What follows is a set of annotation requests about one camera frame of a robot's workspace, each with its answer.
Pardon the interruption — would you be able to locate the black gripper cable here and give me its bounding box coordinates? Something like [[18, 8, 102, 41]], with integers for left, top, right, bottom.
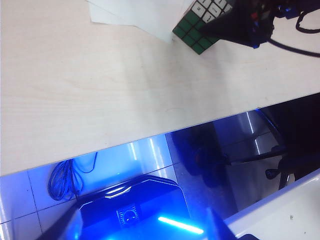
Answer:
[[267, 9, 320, 58]]

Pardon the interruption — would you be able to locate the Rubik's cube black frame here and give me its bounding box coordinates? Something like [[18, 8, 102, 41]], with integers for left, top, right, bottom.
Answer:
[[172, 0, 237, 56]]

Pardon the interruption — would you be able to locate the black chair base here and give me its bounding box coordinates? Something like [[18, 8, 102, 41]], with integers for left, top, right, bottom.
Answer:
[[194, 144, 289, 189]]

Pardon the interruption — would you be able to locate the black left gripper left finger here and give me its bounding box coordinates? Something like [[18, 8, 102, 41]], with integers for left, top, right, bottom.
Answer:
[[205, 207, 238, 240]]

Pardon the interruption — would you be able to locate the black computer case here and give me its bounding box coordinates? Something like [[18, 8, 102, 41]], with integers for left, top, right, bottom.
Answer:
[[34, 174, 227, 240]]

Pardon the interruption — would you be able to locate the coiled blue cable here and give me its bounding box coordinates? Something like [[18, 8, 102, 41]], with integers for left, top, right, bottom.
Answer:
[[48, 150, 99, 201]]

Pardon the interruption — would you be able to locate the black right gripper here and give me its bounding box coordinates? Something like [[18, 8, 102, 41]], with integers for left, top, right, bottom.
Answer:
[[199, 0, 276, 50]]

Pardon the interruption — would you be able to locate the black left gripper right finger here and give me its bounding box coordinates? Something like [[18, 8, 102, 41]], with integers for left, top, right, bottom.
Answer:
[[239, 233, 261, 240]]

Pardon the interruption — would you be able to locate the large white paper sheet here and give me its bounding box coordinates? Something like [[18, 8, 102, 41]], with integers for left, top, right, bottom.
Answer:
[[90, 0, 196, 43]]

